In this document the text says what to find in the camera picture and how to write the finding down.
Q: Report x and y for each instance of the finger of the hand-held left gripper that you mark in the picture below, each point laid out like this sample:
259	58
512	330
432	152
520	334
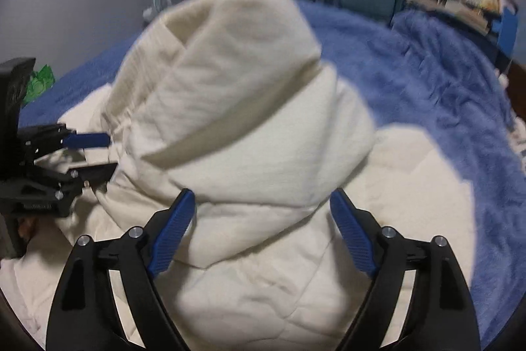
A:
96	172
88	140

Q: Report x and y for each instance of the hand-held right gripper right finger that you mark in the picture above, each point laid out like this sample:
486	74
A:
351	227

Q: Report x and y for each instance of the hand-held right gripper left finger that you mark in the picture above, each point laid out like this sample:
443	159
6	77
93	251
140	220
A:
174	227

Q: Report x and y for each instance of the cream hooded jacket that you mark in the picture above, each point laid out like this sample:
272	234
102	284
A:
246	108

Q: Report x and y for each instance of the green plastic bag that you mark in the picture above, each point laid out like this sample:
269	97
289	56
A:
39	83

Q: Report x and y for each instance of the white fan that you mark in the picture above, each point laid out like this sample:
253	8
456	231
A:
160	1

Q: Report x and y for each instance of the blue fleece blanket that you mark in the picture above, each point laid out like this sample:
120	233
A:
431	88

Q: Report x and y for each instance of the wooden headboard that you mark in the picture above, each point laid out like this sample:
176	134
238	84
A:
517	78

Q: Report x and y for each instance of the stack of papers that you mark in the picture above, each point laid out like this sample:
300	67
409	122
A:
452	11

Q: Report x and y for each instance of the blue box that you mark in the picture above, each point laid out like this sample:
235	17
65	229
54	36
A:
507	30

